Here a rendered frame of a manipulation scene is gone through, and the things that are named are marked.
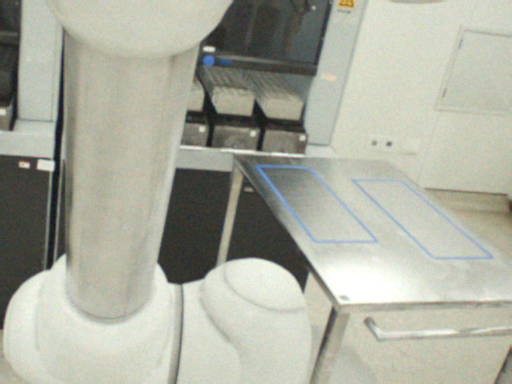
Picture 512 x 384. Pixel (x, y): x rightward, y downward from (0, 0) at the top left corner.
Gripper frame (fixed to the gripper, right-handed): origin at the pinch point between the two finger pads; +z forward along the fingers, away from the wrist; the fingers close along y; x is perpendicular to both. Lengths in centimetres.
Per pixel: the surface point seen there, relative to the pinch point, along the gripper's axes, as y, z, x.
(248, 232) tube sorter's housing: 30, 74, 66
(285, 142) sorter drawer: 36, 43, 66
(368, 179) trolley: 47, 38, 34
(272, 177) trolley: 21, 38, 31
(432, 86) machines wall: 153, 53, 186
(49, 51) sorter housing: -34, 25, 75
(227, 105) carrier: 18, 36, 73
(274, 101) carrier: 32, 33, 73
